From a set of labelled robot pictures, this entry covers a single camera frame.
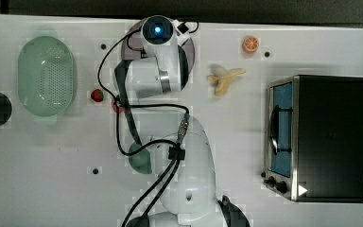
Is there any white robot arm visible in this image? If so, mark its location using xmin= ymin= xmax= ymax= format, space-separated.
xmin=113 ymin=15 xmax=251 ymax=227

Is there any plush peeled banana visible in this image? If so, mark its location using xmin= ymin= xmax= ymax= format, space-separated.
xmin=207 ymin=64 xmax=246 ymax=96

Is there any green mug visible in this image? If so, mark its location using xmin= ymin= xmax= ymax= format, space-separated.
xmin=129 ymin=149 xmax=152 ymax=174

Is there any plush strawberry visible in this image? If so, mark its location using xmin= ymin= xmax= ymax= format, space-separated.
xmin=112 ymin=99 xmax=124 ymax=114

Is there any small red plush tomato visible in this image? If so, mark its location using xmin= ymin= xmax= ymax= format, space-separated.
xmin=90 ymin=89 xmax=104 ymax=102

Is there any plush orange slice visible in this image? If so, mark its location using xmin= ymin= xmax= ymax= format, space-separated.
xmin=242 ymin=36 xmax=259 ymax=54

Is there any silver toaster oven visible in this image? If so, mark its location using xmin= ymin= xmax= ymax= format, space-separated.
xmin=261 ymin=75 xmax=363 ymax=203

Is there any green oval colander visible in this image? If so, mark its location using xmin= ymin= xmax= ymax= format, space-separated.
xmin=17 ymin=30 xmax=77 ymax=124

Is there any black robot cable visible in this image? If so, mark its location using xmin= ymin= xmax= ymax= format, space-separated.
xmin=96 ymin=21 xmax=200 ymax=227

